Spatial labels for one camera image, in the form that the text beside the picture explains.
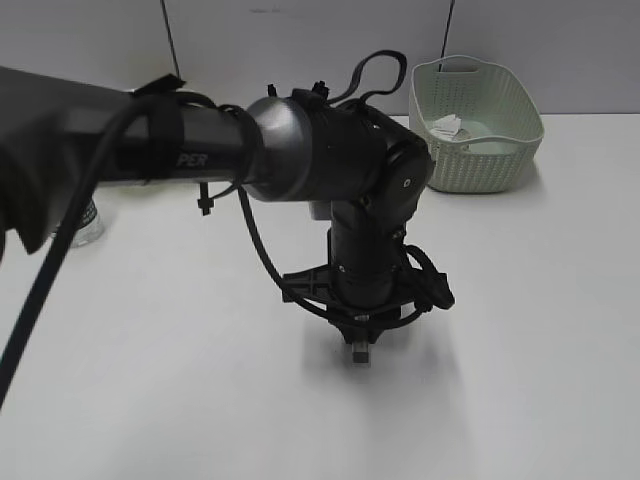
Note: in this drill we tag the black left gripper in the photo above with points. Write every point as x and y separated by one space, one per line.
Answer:
362 308

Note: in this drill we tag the grey white eraser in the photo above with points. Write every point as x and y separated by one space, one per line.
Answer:
360 352

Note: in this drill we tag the waste paper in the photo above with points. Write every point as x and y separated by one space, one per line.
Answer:
449 128

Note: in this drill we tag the clear water bottle green label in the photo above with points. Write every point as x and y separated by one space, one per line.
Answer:
90 226

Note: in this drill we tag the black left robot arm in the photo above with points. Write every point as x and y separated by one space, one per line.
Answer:
357 168

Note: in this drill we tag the pale green plastic basket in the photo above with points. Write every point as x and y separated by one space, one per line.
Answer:
494 107

